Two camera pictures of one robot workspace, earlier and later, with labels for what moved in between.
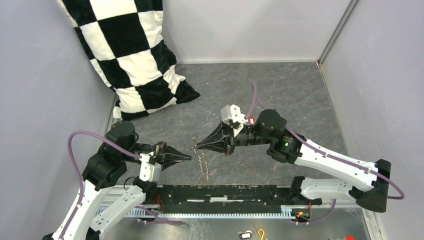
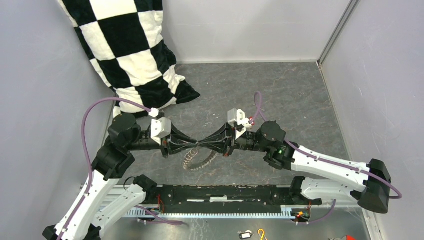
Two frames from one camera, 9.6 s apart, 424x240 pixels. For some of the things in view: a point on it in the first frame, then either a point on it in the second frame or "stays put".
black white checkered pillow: (125, 39) stays put
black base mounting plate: (225, 199) stays put
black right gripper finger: (220, 146) stays put
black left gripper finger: (171, 153) → (179, 136)
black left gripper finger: (166, 165) → (175, 146)
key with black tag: (245, 235) stays put
